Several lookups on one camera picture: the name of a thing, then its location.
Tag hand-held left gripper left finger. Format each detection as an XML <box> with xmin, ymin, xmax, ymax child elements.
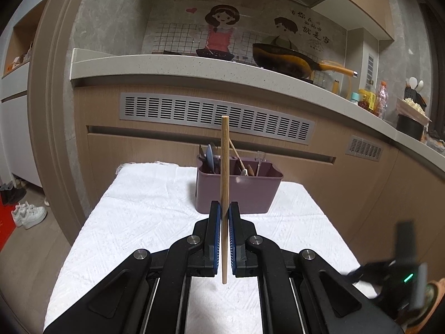
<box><xmin>43</xmin><ymin>200</ymin><xmax>221</xmax><ymax>334</ymax></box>

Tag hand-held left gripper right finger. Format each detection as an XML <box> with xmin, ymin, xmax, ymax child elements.
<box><xmin>229</xmin><ymin>202</ymin><xmax>406</xmax><ymax>334</ymax></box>

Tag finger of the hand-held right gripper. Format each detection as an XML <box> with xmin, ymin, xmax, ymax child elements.
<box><xmin>342</xmin><ymin>259</ymin><xmax>386</xmax><ymax>290</ymax></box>

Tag purple plastic utensil holder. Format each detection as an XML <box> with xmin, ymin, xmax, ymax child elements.
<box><xmin>195</xmin><ymin>155</ymin><xmax>283</xmax><ymax>214</ymax></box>

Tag wooden chopstick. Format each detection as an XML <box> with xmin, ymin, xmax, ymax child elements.
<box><xmin>221</xmin><ymin>116</ymin><xmax>230</xmax><ymax>284</ymax></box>

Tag white textured cloth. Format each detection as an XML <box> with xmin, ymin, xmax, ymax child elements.
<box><xmin>43</xmin><ymin>162</ymin><xmax>362</xmax><ymax>334</ymax></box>

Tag small grey vent grille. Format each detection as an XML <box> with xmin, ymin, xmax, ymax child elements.
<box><xmin>345</xmin><ymin>134</ymin><xmax>384</xmax><ymax>161</ymax></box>

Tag wooden kitchen cabinet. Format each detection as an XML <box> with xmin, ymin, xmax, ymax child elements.
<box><xmin>71</xmin><ymin>80</ymin><xmax>445</xmax><ymax>296</ymax></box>

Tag black pot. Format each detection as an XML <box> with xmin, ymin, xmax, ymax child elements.
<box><xmin>396</xmin><ymin>113</ymin><xmax>425</xmax><ymax>141</ymax></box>

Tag long grey vent grille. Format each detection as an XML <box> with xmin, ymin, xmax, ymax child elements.
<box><xmin>120</xmin><ymin>92</ymin><xmax>316</xmax><ymax>146</ymax></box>

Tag speckled kitchen countertop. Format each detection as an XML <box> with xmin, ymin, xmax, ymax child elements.
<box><xmin>71</xmin><ymin>48</ymin><xmax>445</xmax><ymax>176</ymax></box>

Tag white sneaker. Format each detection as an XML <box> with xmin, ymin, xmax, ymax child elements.
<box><xmin>11</xmin><ymin>202</ymin><xmax>35</xmax><ymax>224</ymax></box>
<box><xmin>21</xmin><ymin>205</ymin><xmax>47</xmax><ymax>229</ymax></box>

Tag black shoes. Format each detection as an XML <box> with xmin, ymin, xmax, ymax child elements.
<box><xmin>0</xmin><ymin>183</ymin><xmax>27</xmax><ymax>206</ymax></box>

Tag red doormat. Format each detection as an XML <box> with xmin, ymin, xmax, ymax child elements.
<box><xmin>0</xmin><ymin>202</ymin><xmax>18</xmax><ymax>247</ymax></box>

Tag white storage cabinet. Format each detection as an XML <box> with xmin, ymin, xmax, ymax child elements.
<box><xmin>0</xmin><ymin>0</ymin><xmax>47</xmax><ymax>188</ymax></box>

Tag pile of small packages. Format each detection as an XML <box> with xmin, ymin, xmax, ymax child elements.
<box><xmin>9</xmin><ymin>43</ymin><xmax>33</xmax><ymax>70</ymax></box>

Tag white wall appliance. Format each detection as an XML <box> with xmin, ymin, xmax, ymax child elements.
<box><xmin>362</xmin><ymin>31</ymin><xmax>379</xmax><ymax>87</ymax></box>

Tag black wok with yellow handle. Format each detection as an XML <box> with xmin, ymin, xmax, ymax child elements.
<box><xmin>252</xmin><ymin>42</ymin><xmax>359</xmax><ymax>80</ymax></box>

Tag cartoon couple wall sticker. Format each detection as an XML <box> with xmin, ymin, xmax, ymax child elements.
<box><xmin>142</xmin><ymin>2</ymin><xmax>348</xmax><ymax>68</ymax></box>

